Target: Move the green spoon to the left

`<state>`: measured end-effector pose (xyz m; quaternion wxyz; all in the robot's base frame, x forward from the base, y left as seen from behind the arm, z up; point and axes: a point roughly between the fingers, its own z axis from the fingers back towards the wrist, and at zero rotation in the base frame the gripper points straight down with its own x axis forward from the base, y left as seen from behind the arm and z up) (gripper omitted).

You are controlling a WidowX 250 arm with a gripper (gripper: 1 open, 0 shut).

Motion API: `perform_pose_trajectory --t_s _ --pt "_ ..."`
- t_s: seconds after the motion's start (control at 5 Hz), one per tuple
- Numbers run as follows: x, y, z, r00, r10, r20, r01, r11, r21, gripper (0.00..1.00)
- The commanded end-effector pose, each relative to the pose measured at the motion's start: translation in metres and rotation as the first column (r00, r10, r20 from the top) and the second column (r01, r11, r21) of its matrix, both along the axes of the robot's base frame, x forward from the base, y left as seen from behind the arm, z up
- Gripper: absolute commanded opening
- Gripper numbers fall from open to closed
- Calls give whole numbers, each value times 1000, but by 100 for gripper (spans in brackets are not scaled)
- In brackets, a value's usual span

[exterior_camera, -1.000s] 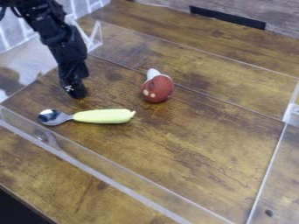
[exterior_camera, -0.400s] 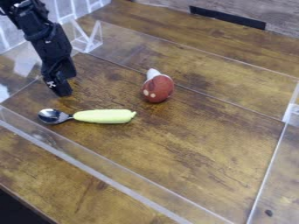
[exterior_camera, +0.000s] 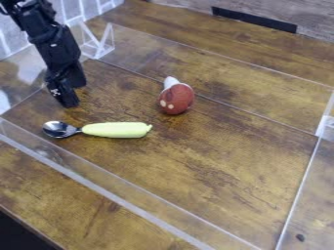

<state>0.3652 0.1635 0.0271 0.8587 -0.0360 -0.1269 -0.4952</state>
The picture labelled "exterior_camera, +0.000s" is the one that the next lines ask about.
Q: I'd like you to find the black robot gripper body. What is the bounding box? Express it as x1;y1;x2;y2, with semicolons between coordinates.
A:
0;0;81;79

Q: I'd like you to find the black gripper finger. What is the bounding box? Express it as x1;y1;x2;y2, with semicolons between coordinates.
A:
69;62;85;88
45;78;80;108

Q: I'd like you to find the green handled metal spoon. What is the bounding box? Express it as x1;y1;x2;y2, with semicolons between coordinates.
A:
41;121;152;139

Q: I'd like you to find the red toy mushroom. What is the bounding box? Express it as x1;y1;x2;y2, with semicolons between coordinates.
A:
157;76;194;115

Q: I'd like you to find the clear acrylic front barrier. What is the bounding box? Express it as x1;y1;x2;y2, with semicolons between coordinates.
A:
0;117;260;250

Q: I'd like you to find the clear acrylic barrier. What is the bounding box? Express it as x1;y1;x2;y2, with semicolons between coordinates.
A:
0;117;260;250
275;92;334;250

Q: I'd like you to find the black strip on table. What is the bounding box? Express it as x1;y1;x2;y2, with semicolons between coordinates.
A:
210;7;297;33

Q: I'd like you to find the clear acrylic right barrier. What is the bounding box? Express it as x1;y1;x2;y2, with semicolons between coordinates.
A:
275;92;334;250

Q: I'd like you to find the clear acrylic triangular bracket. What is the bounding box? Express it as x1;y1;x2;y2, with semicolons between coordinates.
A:
72;22;114;60

